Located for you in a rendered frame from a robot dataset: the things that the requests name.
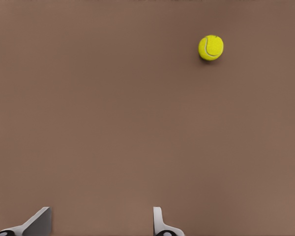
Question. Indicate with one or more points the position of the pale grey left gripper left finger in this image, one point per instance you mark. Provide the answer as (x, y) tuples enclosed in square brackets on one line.
[(37, 223)]

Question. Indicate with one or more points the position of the yellow tennis ball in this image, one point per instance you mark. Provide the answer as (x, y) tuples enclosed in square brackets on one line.
[(211, 47)]

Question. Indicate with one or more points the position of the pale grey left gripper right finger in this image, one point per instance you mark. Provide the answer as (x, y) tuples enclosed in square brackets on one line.
[(159, 222)]

